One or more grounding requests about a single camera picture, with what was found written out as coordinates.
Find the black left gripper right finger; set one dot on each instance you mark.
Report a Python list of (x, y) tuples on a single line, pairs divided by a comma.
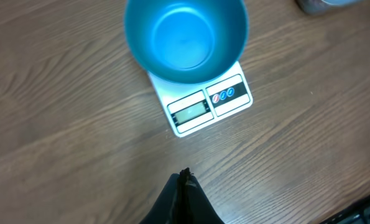
[(193, 205)]

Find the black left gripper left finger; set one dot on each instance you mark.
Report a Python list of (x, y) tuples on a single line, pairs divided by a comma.
[(162, 210)]

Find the white digital kitchen scale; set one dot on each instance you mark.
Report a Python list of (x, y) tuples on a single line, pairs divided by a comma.
[(192, 107)]

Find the teal plastic bowl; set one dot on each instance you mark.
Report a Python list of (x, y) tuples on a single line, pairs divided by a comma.
[(186, 41)]

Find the clear plastic container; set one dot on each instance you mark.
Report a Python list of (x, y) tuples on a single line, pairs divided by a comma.
[(314, 7)]

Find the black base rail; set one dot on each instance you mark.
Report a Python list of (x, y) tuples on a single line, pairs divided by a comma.
[(357, 213)]

